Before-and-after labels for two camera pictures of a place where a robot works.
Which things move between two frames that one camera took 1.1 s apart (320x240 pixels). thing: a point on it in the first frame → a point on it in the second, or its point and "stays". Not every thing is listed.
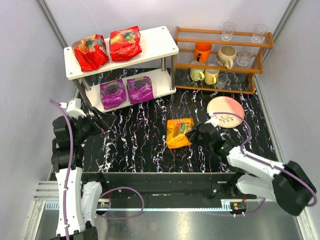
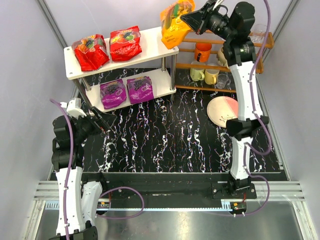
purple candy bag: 113,94 stays
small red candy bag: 125,44 stays
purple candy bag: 140,89 stays
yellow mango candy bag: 176,129 → 174,28
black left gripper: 95,121 stays
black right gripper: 200,132 → 202,16
